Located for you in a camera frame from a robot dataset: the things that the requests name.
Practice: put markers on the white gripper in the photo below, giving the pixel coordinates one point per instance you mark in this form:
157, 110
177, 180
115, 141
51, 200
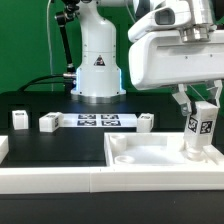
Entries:
162, 59

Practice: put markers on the white square table top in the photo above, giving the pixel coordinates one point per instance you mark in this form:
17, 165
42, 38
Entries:
154, 149

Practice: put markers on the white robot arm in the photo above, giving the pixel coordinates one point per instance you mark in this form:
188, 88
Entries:
99, 77

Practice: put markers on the white sheet with markers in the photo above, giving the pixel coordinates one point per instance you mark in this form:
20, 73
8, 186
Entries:
99, 120

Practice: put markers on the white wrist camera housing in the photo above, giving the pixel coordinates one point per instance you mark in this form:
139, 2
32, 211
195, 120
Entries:
157, 15

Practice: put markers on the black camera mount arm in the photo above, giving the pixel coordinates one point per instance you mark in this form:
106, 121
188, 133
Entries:
62, 18

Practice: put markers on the white left fence wall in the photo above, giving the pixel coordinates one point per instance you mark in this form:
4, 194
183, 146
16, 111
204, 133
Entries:
4, 148

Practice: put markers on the white fence wall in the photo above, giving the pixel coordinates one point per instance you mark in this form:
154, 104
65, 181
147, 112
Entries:
4, 148
110, 179

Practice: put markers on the white front fence wall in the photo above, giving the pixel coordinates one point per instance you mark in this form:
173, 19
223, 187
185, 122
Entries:
110, 179

